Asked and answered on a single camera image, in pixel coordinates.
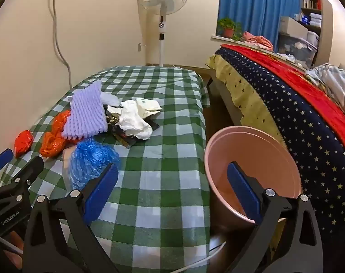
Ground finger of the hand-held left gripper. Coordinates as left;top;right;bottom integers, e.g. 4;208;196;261
0;156;45;205
0;149;14;174

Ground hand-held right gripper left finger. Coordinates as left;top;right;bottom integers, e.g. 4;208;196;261
22;163;120;273

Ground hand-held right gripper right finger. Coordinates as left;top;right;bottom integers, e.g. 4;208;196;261
227;162;324;273

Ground small orange plastic bag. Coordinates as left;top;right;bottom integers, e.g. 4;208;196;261
14;130;34;157

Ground large orange plastic bag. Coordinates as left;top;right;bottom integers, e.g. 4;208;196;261
39;109;73;158

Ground blue plastic bag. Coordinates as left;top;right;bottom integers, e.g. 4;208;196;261
67;138;121;191

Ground pink bin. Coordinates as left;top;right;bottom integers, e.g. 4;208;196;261
204;126;303;273

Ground dark brown gold wrapper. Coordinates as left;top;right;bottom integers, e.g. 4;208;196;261
104;112;120;127

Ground white tissue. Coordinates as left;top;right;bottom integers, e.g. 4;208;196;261
107;99;154;140

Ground cream paper wrapper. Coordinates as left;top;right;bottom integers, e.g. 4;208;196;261
135;97;163;118

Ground person's left hand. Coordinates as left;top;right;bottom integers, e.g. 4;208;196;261
2;227;25;268

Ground red and black packet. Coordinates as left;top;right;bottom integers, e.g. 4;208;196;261
114;125;140;149

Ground green checked tablecloth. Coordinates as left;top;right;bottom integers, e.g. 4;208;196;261
0;65;211;273

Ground black rubber band strip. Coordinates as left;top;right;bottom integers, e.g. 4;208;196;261
146;118;161;131

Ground yellow starred bedsheet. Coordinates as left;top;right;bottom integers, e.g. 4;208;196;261
205;54;288;148

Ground navy starred blanket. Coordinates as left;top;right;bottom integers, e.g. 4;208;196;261
215;47;345;262

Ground red blanket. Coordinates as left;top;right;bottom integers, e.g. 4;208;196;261
221;44;345;174

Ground striped cloth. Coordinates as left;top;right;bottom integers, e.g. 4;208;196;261
305;63;345;114

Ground pink clothes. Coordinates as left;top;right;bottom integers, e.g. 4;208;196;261
242;31;274;52

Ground clear storage box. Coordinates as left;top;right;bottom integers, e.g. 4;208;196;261
277;31;318;67

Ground white windowsill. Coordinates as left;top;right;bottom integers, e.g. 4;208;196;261
212;35;248;44

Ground potted green plant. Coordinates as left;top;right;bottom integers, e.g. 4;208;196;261
217;17;244;41

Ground white cardboard box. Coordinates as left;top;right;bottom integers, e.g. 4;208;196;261
279;16;309;37

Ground white standing fan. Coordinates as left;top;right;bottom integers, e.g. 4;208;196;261
137;0;188;67

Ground blue curtain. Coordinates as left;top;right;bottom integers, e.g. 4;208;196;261
218;0;302;53

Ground bookshelf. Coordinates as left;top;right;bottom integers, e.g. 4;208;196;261
299;0;323;35

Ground white cable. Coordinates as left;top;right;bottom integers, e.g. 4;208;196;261
172;242;227;273

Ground grey wall cable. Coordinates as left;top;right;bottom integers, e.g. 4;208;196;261
49;0;73;88

